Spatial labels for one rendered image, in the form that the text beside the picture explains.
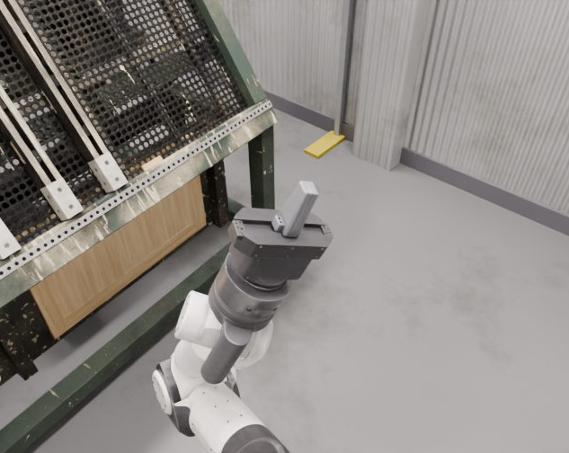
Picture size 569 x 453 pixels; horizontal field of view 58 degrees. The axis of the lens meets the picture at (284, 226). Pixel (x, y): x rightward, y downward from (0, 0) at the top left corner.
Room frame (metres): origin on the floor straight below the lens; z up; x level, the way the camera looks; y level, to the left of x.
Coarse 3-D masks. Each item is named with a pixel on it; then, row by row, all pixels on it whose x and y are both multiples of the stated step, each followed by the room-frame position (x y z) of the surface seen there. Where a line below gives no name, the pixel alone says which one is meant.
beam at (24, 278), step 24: (264, 120) 2.02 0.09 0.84; (192, 144) 1.74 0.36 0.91; (216, 144) 1.80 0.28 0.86; (240, 144) 1.87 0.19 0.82; (192, 168) 1.66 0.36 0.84; (144, 192) 1.49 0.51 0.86; (168, 192) 1.54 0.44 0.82; (120, 216) 1.38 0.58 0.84; (72, 240) 1.24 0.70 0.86; (96, 240) 1.28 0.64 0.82; (0, 264) 1.08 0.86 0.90; (24, 264) 1.11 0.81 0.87; (48, 264) 1.14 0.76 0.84; (0, 288) 1.03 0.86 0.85; (24, 288) 1.06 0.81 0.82
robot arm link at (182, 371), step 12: (180, 348) 0.48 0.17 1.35; (168, 360) 0.49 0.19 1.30; (180, 360) 0.46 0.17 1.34; (192, 360) 0.44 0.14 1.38; (168, 372) 0.47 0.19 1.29; (180, 372) 0.47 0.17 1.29; (192, 372) 0.45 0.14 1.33; (168, 384) 0.45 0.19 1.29; (180, 384) 0.46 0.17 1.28; (192, 384) 0.46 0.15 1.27; (180, 396) 0.44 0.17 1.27
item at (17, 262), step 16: (256, 112) 2.01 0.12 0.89; (208, 144) 1.77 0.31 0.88; (176, 160) 1.64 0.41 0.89; (160, 176) 1.56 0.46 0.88; (128, 192) 1.45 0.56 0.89; (96, 208) 1.35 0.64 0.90; (80, 224) 1.29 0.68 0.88; (48, 240) 1.20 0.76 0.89; (32, 256) 1.14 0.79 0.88; (0, 272) 1.06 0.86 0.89
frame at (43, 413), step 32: (256, 160) 2.04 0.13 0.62; (224, 192) 2.05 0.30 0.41; (256, 192) 2.04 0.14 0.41; (224, 224) 2.03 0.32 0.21; (224, 256) 1.82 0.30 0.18; (128, 288) 1.59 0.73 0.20; (192, 288) 1.61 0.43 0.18; (0, 320) 1.13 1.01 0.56; (32, 320) 1.25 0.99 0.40; (160, 320) 1.43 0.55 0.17; (0, 352) 1.13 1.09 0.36; (32, 352) 1.21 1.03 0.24; (96, 352) 1.25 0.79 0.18; (128, 352) 1.28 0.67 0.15; (0, 384) 1.09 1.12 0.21; (64, 384) 1.10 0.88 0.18; (96, 384) 1.14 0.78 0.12; (32, 416) 0.97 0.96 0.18; (0, 448) 0.85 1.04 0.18
